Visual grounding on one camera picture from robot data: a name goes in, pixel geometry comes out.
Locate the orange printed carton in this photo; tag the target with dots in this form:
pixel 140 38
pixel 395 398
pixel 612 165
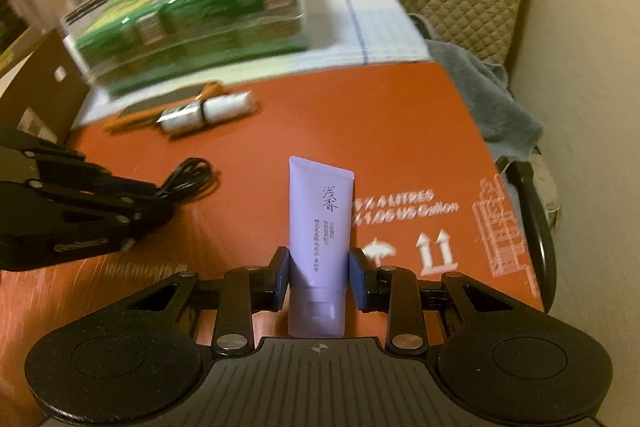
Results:
pixel 400 132

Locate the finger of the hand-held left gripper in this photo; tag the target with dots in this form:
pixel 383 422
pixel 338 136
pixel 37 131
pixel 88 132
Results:
pixel 45 152
pixel 130 202

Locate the orange utility knife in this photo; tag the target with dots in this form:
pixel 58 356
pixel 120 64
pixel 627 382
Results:
pixel 145 114

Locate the brown cardboard box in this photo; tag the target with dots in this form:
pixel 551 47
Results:
pixel 45 92

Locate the green tissue pack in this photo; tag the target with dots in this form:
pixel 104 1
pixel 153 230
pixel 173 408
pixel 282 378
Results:
pixel 190 22

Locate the purple tube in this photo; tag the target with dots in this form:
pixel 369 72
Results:
pixel 320 217

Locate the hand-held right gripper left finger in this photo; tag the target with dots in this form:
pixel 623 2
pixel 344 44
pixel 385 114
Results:
pixel 282 277

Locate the white tube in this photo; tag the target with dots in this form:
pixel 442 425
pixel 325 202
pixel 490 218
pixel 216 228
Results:
pixel 210 109

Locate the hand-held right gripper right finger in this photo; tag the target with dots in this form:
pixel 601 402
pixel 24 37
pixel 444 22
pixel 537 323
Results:
pixel 356 279

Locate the black chair armrest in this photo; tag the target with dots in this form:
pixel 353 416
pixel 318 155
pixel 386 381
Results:
pixel 540 227

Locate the grey towel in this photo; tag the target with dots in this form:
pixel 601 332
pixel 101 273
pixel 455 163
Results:
pixel 485 92

